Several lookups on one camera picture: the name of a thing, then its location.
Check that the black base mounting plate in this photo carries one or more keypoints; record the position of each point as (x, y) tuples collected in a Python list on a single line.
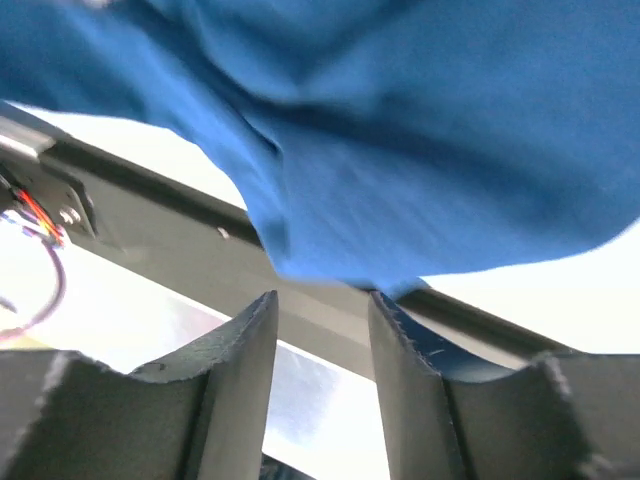
[(149, 264)]

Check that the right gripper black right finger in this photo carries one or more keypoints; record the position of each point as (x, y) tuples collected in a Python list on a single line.
[(450, 414)]

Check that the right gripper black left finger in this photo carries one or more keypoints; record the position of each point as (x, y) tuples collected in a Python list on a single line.
[(196, 413)]

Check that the blue t shirt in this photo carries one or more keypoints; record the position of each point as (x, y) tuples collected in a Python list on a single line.
[(373, 142)]

